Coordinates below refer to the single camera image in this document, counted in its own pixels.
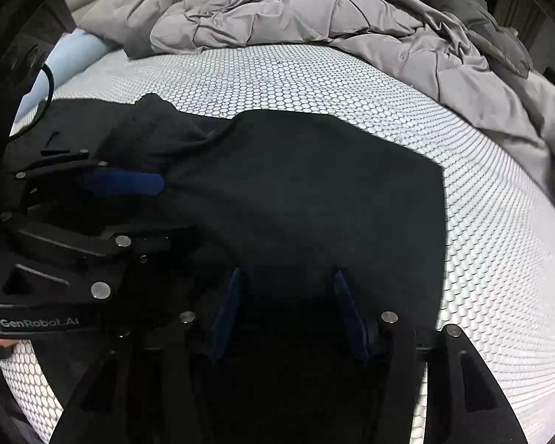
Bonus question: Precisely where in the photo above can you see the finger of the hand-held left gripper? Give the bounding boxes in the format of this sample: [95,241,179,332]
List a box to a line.
[0,214,173,305]
[14,149,166,205]

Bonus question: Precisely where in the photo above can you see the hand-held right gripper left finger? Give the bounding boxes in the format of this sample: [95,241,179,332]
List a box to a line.
[48,266,248,444]

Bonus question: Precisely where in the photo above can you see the black pants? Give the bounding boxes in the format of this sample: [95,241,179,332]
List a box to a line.
[2,92,447,444]

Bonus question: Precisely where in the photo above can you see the light blue pillow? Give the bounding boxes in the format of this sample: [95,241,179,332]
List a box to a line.
[11,28,114,135]

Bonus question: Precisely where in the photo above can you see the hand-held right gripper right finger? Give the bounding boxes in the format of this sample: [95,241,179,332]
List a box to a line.
[330,268,530,444]

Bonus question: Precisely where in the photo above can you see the white honeycomb mattress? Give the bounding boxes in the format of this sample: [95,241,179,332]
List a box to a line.
[0,44,555,444]

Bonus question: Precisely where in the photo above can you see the grey quilted comforter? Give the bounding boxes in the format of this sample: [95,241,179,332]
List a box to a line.
[76,0,555,223]

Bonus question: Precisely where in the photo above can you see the black cable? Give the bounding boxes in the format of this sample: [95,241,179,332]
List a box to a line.
[7,62,56,144]

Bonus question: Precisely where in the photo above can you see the dark grey pillow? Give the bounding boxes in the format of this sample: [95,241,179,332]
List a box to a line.
[407,0,535,77]

